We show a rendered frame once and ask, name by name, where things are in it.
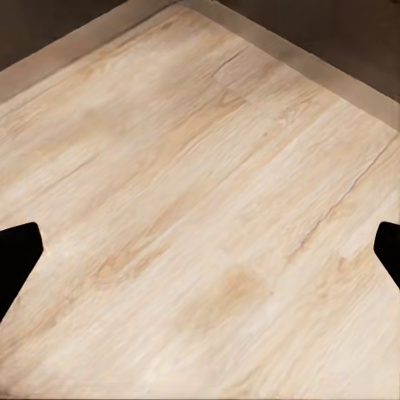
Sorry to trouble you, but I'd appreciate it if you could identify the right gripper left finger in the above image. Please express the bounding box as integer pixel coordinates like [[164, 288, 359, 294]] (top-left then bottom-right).
[[0, 222, 43, 322]]

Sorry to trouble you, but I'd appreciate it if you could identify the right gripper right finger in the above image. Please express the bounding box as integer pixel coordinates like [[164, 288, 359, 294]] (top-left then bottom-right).
[[373, 222, 400, 288]]

